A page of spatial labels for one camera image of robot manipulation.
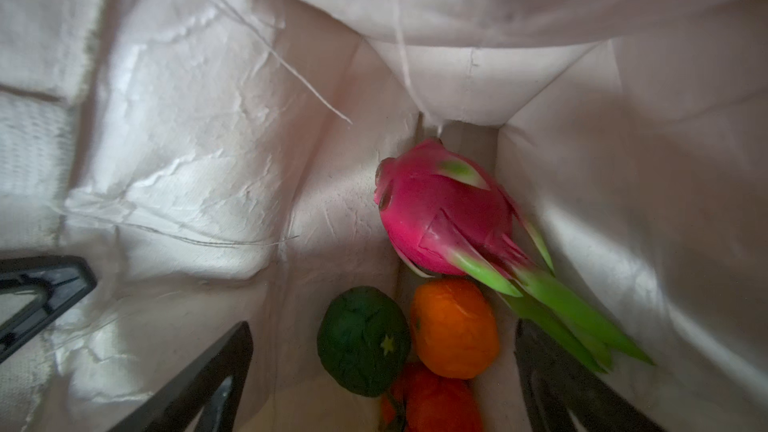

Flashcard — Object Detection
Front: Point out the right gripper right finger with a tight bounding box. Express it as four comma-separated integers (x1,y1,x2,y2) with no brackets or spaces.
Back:
515,320,662,431

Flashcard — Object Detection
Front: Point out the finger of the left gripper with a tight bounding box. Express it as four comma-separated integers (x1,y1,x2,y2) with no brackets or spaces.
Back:
1,255,97,361

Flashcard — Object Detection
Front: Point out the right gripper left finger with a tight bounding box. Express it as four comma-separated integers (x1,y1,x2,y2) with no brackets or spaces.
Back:
112,321,253,431

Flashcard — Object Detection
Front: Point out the orange tangerine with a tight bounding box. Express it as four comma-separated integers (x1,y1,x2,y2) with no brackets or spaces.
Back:
409,278,500,380

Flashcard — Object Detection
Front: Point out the red bell pepper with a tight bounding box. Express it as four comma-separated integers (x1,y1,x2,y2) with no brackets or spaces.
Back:
379,362,484,432

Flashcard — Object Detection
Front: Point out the green avocado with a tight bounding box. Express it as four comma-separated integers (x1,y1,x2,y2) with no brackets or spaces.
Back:
316,286,411,398

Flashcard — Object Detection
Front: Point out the pink dragon fruit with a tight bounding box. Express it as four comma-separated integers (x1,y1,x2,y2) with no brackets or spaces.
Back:
374,138,654,373

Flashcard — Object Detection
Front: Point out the cream canvas tote bag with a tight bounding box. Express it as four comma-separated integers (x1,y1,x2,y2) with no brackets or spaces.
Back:
1,0,767,431

